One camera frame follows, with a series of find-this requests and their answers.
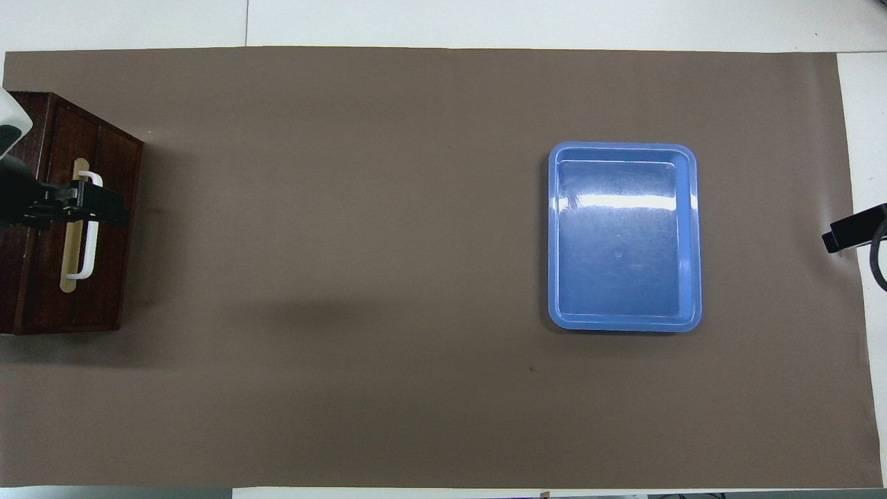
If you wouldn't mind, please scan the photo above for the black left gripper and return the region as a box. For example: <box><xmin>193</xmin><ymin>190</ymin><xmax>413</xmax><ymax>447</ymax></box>
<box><xmin>0</xmin><ymin>154</ymin><xmax>130</xmax><ymax>228</ymax></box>

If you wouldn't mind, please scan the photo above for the wooden drawer with white handle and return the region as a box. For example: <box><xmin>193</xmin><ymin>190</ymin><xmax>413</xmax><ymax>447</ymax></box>
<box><xmin>24</xmin><ymin>96</ymin><xmax>103</xmax><ymax>332</ymax></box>

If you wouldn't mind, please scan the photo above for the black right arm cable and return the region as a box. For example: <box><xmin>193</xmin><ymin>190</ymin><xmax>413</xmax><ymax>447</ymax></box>
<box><xmin>870</xmin><ymin>220</ymin><xmax>887</xmax><ymax>292</ymax></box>

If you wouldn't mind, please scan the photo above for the blue plastic tray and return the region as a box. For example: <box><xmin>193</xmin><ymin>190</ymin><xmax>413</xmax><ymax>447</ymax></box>
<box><xmin>547</xmin><ymin>142</ymin><xmax>703</xmax><ymax>333</ymax></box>

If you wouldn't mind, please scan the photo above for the dark wooden cabinet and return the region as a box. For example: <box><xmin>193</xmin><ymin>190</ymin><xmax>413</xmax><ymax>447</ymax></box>
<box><xmin>0</xmin><ymin>91</ymin><xmax>144</xmax><ymax>335</ymax></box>

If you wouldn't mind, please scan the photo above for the brown table mat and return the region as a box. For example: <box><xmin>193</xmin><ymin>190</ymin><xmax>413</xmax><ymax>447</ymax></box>
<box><xmin>0</xmin><ymin>46</ymin><xmax>884</xmax><ymax>489</ymax></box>

